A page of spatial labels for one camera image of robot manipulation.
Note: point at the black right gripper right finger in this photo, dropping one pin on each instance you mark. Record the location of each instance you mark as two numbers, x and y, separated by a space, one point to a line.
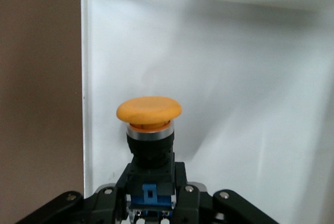
208 208

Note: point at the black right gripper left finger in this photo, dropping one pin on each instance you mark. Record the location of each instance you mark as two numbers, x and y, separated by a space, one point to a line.
99 205

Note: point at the yellow mushroom push button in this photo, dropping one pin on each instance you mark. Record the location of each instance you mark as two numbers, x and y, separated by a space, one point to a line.
148 110

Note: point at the white plastic bin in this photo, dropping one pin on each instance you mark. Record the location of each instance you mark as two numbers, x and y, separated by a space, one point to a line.
235 77

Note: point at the brown table mat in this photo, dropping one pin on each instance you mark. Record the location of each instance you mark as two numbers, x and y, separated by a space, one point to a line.
39 77

